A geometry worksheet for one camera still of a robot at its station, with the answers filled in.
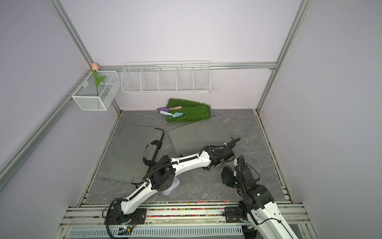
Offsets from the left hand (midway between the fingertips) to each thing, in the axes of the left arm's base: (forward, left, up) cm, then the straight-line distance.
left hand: (216, 160), depth 91 cm
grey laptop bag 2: (+17, +15, +1) cm, 22 cm away
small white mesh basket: (+28, +71, +33) cm, 83 cm away
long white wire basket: (+53, +30, +25) cm, 66 cm away
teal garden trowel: (+40, +27, 0) cm, 48 cm away
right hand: (-11, -3, +6) cm, 12 cm away
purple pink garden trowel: (+48, +33, 0) cm, 58 cm away
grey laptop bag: (+7, +51, +1) cm, 52 cm away
